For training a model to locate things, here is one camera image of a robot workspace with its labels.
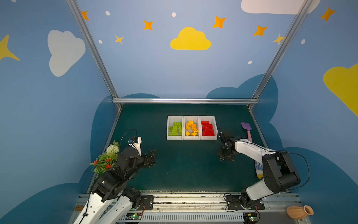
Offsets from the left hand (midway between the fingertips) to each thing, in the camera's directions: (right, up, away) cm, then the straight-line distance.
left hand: (152, 152), depth 69 cm
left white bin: (+6, +16, +39) cm, 42 cm away
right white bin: (+39, +15, +38) cm, 56 cm away
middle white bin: (+23, +10, +36) cm, 44 cm away
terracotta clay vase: (+71, -29, -3) cm, 76 cm away
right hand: (+42, -7, +22) cm, 48 cm away
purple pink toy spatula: (+66, +11, +38) cm, 77 cm away
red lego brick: (+34, +9, +33) cm, 48 cm away
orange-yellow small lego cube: (+22, +13, +38) cm, 46 cm away
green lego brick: (+11, +9, +33) cm, 35 cm away
